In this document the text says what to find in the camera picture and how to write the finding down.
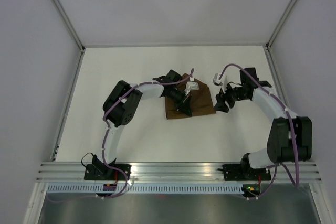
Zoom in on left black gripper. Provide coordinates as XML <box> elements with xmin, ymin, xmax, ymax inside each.
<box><xmin>166</xmin><ymin>89</ymin><xmax>192</xmax><ymax>118</ymax></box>

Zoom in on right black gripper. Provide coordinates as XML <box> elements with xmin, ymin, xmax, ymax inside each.
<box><xmin>213</xmin><ymin>81</ymin><xmax>248</xmax><ymax>113</ymax></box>

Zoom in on brown cloth napkin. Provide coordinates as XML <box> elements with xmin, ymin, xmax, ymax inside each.
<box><xmin>165</xmin><ymin>78</ymin><xmax>216</xmax><ymax>120</ymax></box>

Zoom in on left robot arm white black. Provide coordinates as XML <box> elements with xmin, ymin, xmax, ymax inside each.
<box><xmin>91</xmin><ymin>69</ymin><xmax>194</xmax><ymax>180</ymax></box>

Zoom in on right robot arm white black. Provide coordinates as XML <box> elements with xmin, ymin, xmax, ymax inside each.
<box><xmin>213</xmin><ymin>68</ymin><xmax>312</xmax><ymax>185</ymax></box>

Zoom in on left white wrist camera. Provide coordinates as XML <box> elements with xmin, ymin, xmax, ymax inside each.
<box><xmin>184</xmin><ymin>77</ymin><xmax>199</xmax><ymax>95</ymax></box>

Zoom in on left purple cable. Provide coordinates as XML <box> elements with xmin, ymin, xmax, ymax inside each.
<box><xmin>47</xmin><ymin>68</ymin><xmax>195</xmax><ymax>204</ymax></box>

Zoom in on purple cable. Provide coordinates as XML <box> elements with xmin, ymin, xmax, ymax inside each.
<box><xmin>47</xmin><ymin>68</ymin><xmax>195</xmax><ymax>204</ymax></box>
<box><xmin>217</xmin><ymin>63</ymin><xmax>301</xmax><ymax>201</ymax></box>

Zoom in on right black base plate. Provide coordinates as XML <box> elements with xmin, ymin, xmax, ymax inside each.
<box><xmin>222</xmin><ymin>164</ymin><xmax>271</xmax><ymax>182</ymax></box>

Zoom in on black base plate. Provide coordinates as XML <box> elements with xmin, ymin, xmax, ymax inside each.
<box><xmin>222</xmin><ymin>164</ymin><xmax>271</xmax><ymax>182</ymax></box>
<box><xmin>84</xmin><ymin>164</ymin><xmax>131</xmax><ymax>181</ymax></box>

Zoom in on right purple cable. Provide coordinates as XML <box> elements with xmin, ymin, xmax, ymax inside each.
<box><xmin>217</xmin><ymin>63</ymin><xmax>301</xmax><ymax>201</ymax></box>

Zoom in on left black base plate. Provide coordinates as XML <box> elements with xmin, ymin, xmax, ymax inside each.
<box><xmin>84</xmin><ymin>164</ymin><xmax>131</xmax><ymax>181</ymax></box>

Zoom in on right aluminium frame post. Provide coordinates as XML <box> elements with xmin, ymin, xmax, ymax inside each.
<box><xmin>265</xmin><ymin>0</ymin><xmax>298</xmax><ymax>50</ymax></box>

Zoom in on aluminium frame post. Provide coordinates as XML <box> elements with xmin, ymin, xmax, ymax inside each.
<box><xmin>265</xmin><ymin>0</ymin><xmax>298</xmax><ymax>50</ymax></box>
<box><xmin>51</xmin><ymin>0</ymin><xmax>85</xmax><ymax>52</ymax></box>

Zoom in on aluminium front rail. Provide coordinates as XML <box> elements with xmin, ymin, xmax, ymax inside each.
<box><xmin>35</xmin><ymin>161</ymin><xmax>322</xmax><ymax>184</ymax></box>

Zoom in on white slotted cable duct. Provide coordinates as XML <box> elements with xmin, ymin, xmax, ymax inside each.
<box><xmin>47</xmin><ymin>183</ymin><xmax>243</xmax><ymax>194</ymax></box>

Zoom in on left aluminium frame post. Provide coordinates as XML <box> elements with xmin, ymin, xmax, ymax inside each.
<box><xmin>51</xmin><ymin>0</ymin><xmax>85</xmax><ymax>52</ymax></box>

